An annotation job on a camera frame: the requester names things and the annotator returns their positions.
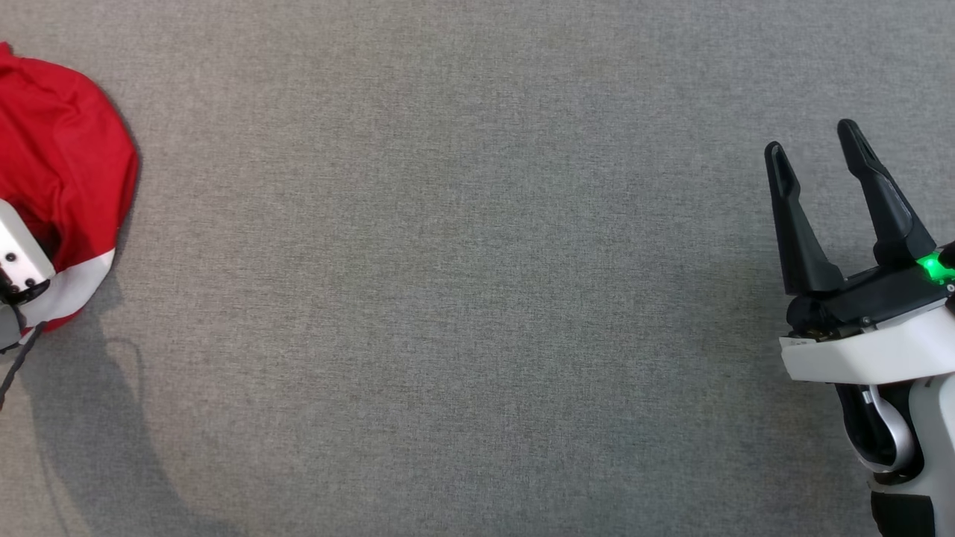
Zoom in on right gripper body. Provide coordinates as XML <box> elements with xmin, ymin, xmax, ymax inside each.
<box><xmin>779</xmin><ymin>252</ymin><xmax>955</xmax><ymax>386</ymax></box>

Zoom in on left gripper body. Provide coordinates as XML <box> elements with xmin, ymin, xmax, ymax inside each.
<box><xmin>0</xmin><ymin>197</ymin><xmax>57</xmax><ymax>307</ymax></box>

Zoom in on red shorts with white stripe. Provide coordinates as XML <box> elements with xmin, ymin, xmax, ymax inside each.
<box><xmin>0</xmin><ymin>43</ymin><xmax>141</xmax><ymax>334</ymax></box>

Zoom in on black cable with teal plug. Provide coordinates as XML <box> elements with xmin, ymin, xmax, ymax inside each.
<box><xmin>0</xmin><ymin>321</ymin><xmax>47</xmax><ymax>412</ymax></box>

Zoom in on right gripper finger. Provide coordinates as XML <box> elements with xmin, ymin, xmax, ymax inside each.
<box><xmin>764</xmin><ymin>141</ymin><xmax>846</xmax><ymax>297</ymax></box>
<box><xmin>836</xmin><ymin>119</ymin><xmax>938</xmax><ymax>270</ymax></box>

